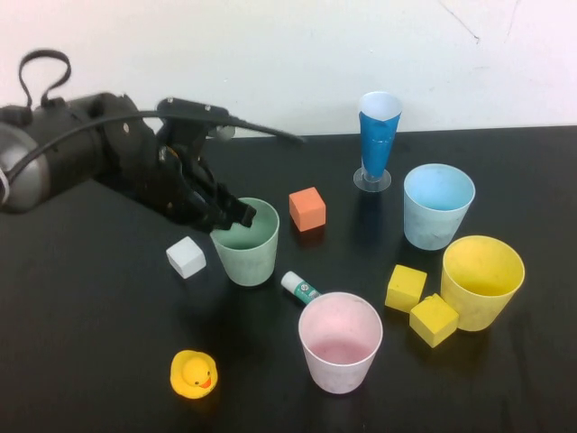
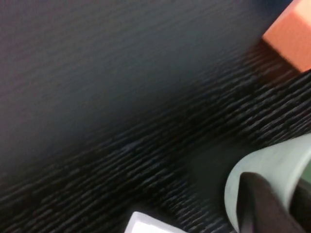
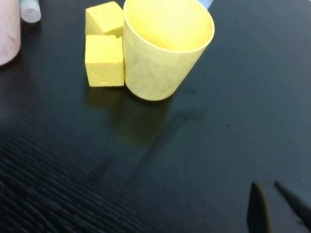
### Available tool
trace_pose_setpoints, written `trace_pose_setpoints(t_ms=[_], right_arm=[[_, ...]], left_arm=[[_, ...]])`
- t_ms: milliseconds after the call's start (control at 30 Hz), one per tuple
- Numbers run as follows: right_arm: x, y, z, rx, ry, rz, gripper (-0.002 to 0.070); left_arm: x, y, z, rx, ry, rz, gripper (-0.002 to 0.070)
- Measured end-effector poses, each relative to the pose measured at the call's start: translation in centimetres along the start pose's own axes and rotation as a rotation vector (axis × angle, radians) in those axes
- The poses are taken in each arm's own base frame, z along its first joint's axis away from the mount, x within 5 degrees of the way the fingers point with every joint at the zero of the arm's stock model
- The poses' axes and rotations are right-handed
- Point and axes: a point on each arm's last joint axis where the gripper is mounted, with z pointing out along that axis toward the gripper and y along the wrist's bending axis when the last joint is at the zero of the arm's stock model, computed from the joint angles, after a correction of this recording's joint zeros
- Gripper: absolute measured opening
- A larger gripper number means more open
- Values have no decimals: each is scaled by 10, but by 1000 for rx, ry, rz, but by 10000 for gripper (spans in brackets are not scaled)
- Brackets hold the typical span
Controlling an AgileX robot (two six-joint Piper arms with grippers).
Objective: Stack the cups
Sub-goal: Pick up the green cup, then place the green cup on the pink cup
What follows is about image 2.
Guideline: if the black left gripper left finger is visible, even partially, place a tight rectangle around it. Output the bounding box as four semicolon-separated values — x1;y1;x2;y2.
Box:
238;171;307;233

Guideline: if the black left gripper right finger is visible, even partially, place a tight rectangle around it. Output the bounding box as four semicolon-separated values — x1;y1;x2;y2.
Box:
289;178;311;233

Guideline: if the green plastic cup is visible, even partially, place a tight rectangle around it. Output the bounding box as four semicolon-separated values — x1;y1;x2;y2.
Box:
224;132;311;233

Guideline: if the white foam cube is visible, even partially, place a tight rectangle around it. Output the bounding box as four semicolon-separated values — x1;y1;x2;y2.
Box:
124;211;182;233

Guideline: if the orange foam cube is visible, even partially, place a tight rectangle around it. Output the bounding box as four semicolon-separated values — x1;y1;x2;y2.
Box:
261;0;311;73

